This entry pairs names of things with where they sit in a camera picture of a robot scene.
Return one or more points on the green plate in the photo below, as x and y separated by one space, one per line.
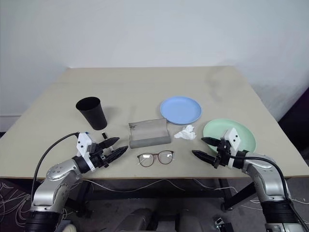
246 137

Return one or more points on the blue plate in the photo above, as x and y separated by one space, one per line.
181 110

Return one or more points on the black plastic cup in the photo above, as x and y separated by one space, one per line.
94 116

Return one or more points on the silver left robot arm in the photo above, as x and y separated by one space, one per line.
58 176

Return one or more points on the black metal table frame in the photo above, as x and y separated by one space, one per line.
154 194

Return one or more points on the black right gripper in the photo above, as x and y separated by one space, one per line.
223 154

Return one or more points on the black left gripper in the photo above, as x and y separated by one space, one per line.
97 157

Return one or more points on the small black device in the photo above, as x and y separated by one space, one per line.
222 224

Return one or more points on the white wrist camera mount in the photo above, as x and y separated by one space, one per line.
83 142
233 139

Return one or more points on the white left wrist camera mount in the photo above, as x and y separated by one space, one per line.
83 142

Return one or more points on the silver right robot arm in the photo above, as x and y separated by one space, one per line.
268 178

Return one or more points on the grey glasses case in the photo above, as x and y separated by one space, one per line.
148 134

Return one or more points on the small black clip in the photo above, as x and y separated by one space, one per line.
104 135

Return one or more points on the crumpled white tissue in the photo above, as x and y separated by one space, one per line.
186 134

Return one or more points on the brown round-framed glasses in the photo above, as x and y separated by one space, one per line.
166 157

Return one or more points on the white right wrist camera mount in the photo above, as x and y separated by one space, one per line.
233 139

